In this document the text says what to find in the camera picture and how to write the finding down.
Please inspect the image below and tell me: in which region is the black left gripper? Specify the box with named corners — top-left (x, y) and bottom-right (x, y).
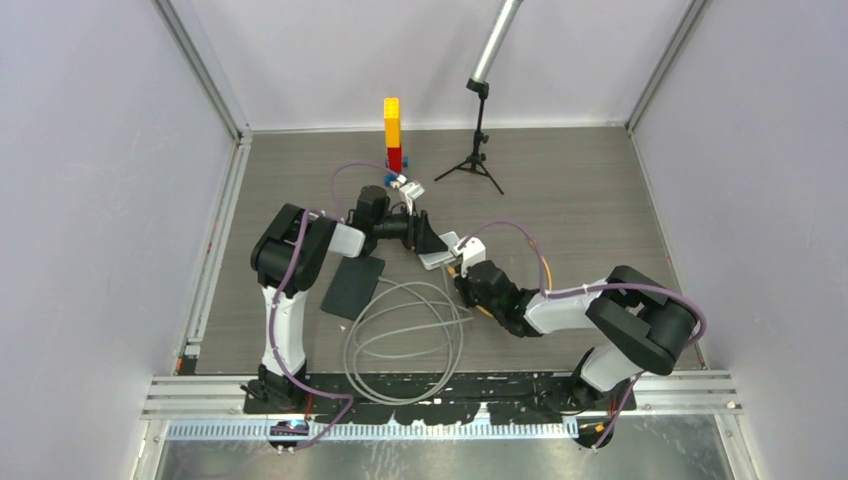
top-left (374, 203), bottom-right (449, 256)

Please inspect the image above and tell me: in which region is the white network switch box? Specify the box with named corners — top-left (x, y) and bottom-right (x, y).
top-left (419, 231), bottom-right (459, 271)

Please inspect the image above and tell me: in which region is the yellow ethernet cable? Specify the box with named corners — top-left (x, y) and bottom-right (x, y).
top-left (447, 239), bottom-right (554, 319)

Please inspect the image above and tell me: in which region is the dark grey foam pad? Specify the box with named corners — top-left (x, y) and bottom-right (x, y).
top-left (320, 257), bottom-right (385, 321)

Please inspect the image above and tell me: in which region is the grey ethernet cable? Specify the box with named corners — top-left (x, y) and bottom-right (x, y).
top-left (343, 264), bottom-right (476, 407)

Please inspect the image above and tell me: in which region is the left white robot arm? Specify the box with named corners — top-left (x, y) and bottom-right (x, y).
top-left (244, 182), bottom-right (449, 414)

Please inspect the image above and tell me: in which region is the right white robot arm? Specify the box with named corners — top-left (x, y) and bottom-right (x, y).
top-left (454, 260), bottom-right (703, 411)

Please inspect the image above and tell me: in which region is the colourful toy block tower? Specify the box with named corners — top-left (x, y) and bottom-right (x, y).
top-left (383, 97), bottom-right (408, 186)

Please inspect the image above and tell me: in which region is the black tripod with silver pole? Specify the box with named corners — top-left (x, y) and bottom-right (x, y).
top-left (434, 0), bottom-right (523, 195)

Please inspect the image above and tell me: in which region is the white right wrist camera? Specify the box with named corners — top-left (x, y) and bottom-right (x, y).
top-left (451, 236), bottom-right (486, 277)

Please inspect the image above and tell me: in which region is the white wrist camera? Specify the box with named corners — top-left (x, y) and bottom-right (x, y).
top-left (389, 174), bottom-right (425, 214)
top-left (451, 236), bottom-right (486, 277)

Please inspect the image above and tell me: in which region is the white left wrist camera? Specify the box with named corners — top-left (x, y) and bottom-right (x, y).
top-left (389, 174), bottom-right (425, 214)

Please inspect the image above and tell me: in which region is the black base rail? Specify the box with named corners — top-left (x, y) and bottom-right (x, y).
top-left (241, 371), bottom-right (636, 447)

